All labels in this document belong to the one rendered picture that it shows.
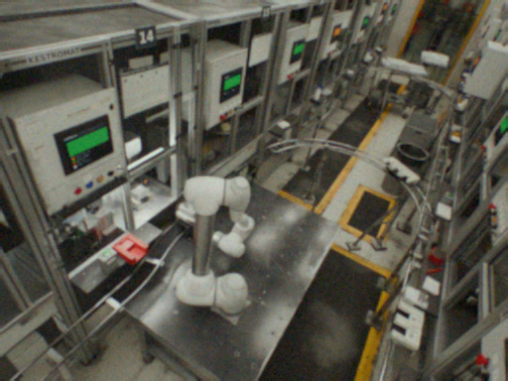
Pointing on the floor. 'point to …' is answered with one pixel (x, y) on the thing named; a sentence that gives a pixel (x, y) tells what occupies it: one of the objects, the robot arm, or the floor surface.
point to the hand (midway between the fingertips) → (190, 222)
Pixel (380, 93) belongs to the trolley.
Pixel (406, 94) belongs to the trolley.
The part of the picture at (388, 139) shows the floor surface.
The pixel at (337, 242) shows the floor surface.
